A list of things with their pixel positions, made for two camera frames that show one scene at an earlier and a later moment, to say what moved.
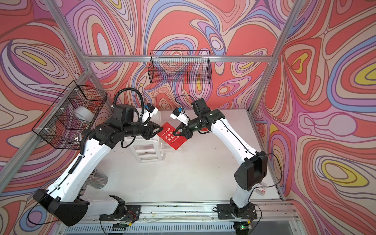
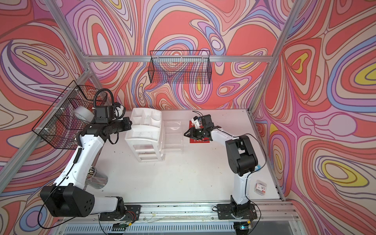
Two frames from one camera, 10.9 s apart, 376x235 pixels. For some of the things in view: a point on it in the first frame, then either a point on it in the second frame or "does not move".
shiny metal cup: x=98 y=180 does not move
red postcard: x=166 y=133 -> x=203 y=140
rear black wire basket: x=179 y=67 does not move
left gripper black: x=150 y=129 -> x=127 y=124
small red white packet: x=261 y=191 does not move
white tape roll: x=84 y=113 does not move
